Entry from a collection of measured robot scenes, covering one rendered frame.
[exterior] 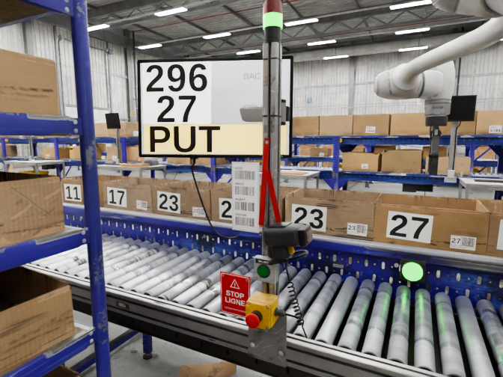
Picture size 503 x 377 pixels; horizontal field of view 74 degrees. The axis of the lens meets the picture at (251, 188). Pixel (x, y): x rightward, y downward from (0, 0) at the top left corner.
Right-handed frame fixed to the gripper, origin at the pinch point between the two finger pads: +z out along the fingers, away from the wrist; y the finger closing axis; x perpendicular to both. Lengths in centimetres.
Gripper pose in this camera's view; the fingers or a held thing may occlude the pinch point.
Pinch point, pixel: (432, 168)
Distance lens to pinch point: 150.8
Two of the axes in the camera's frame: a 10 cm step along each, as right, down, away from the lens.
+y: -4.4, 1.3, -8.9
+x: 9.0, 0.6, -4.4
